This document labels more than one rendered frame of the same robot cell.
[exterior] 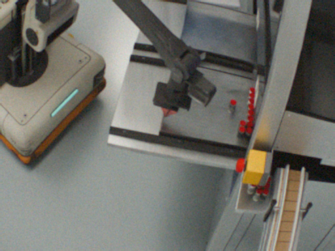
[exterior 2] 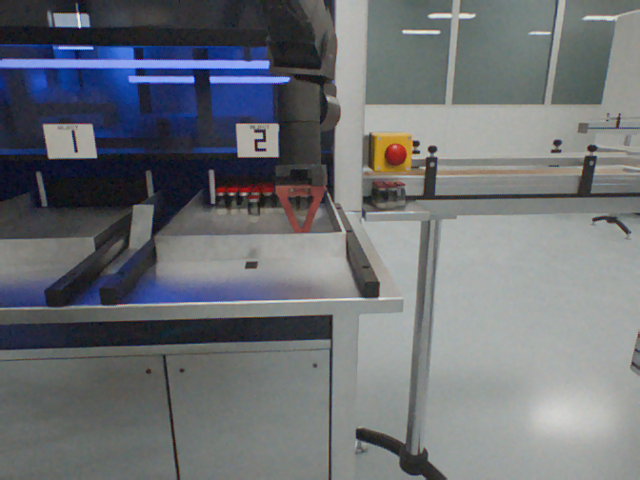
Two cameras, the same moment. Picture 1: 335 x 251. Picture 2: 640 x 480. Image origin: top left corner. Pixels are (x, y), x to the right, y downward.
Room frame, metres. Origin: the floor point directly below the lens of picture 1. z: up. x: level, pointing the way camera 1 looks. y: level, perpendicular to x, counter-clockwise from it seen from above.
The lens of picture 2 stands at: (1.24, 0.61, 1.09)
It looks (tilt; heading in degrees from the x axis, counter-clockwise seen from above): 17 degrees down; 264
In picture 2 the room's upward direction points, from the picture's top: straight up
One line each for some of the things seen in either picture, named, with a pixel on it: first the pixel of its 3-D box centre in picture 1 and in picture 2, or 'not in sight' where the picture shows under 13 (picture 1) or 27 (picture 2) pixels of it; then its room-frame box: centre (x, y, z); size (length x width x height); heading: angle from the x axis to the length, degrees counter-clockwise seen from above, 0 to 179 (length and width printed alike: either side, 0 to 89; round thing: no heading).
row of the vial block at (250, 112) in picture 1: (250, 114); (262, 201); (1.27, -0.24, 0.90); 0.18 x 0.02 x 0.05; 178
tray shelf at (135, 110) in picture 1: (205, 68); (150, 246); (1.44, -0.09, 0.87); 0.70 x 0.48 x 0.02; 178
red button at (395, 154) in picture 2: (242, 165); (394, 153); (1.02, -0.22, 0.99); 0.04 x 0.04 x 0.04; 88
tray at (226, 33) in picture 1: (229, 34); (57, 219); (1.61, -0.17, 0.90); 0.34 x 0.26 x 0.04; 88
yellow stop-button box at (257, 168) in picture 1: (256, 168); (390, 151); (1.02, -0.26, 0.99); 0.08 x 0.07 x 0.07; 88
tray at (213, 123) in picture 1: (222, 109); (259, 216); (1.27, -0.15, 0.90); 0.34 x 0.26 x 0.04; 88
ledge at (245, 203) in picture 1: (258, 195); (390, 209); (1.00, -0.30, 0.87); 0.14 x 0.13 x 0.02; 88
